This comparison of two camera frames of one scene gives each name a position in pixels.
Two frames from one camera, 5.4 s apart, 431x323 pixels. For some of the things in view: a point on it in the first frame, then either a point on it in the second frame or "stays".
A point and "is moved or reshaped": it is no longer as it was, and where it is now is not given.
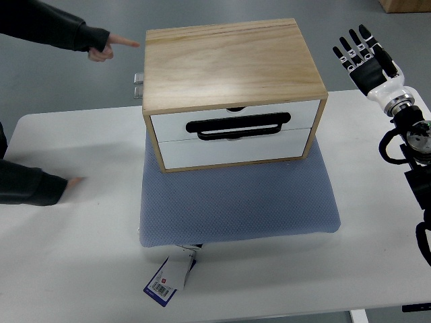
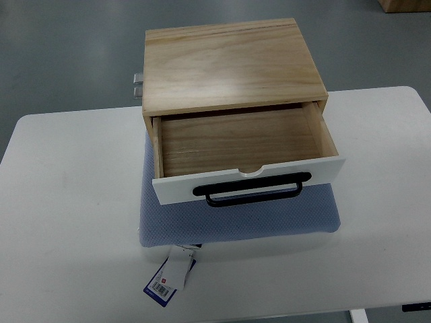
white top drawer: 171,127 is moved or reshaped
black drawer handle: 238,123 → 211,190
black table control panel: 418,307 stays
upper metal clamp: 139,78 stays
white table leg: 359,315 stays
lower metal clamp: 138,93 stays
